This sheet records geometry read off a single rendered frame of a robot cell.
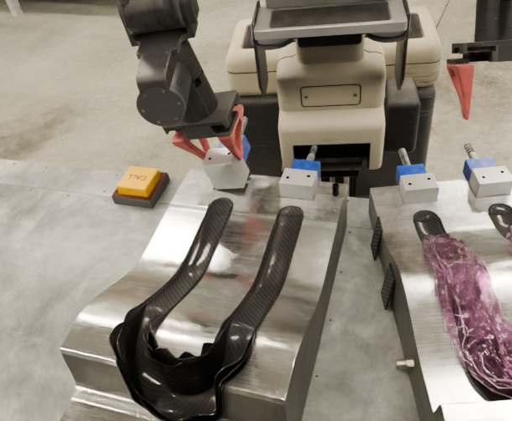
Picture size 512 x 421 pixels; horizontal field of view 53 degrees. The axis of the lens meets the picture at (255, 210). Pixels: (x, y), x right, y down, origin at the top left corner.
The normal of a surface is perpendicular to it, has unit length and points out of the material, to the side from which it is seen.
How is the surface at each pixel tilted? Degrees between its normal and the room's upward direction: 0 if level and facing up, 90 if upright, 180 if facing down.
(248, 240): 3
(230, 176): 98
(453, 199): 0
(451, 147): 0
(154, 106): 95
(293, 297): 21
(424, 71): 90
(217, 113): 14
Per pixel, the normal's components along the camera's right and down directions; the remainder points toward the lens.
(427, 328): -0.11, -0.50
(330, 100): -0.08, 0.79
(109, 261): -0.11, -0.72
